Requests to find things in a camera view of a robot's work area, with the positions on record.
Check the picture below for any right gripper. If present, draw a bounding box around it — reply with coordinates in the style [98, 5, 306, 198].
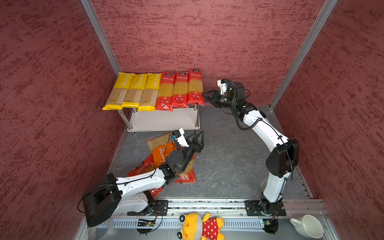
[202, 89, 237, 108]

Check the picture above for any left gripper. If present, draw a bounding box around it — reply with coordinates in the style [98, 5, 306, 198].
[178, 130, 204, 173]

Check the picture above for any red spaghetti pack large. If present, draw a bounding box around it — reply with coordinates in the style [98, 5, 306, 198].
[156, 72, 176, 112]

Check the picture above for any yellow spaghetti pack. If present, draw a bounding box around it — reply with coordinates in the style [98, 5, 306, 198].
[122, 74, 149, 108]
[138, 74, 162, 112]
[103, 73, 135, 111]

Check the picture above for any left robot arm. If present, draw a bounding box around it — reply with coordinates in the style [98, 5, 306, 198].
[80, 129, 205, 227]

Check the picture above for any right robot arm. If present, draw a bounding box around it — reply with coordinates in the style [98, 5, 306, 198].
[202, 79, 300, 216]

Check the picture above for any white two-tier shelf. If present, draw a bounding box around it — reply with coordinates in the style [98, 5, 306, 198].
[118, 105, 200, 133]

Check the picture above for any orange pasta bag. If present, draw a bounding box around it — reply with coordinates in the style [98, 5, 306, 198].
[146, 133, 177, 167]

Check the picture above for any red macaroni bag right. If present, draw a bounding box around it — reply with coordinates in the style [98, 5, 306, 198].
[175, 156, 196, 183]

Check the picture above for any red macaroni bag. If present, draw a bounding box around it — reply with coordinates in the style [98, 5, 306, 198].
[175, 156, 196, 183]
[127, 154, 164, 198]

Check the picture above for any red macaroni bag left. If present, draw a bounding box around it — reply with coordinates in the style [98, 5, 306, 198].
[127, 154, 164, 198]

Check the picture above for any yellow plush toy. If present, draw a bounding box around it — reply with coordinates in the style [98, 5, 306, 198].
[177, 213, 225, 240]

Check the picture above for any clear tape roll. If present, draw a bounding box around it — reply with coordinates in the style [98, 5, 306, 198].
[88, 219, 115, 240]

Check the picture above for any white ceramic cup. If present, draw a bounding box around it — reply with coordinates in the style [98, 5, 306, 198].
[290, 215, 324, 239]

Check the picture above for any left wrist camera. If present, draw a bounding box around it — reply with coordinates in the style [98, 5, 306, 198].
[172, 128, 189, 148]

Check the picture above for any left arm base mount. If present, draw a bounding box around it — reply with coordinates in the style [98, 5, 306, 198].
[127, 200, 169, 217]

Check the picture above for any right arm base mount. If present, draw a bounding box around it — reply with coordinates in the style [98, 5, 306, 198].
[245, 199, 287, 217]

